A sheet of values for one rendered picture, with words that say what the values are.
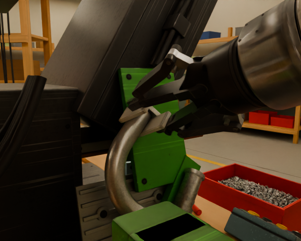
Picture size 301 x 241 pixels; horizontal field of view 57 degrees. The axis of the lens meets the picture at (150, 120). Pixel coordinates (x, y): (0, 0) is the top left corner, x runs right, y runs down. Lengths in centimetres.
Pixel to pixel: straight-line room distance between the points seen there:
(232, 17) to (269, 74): 677
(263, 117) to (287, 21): 570
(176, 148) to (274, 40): 32
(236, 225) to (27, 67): 267
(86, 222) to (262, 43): 35
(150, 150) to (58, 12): 1008
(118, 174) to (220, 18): 686
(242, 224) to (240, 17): 639
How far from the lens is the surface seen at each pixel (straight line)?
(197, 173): 50
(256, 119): 599
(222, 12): 718
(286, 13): 24
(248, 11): 682
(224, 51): 28
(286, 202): 96
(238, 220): 69
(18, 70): 322
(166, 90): 35
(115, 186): 41
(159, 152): 49
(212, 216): 77
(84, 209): 46
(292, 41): 23
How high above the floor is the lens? 126
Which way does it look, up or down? 10 degrees down
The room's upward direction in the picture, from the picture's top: straight up
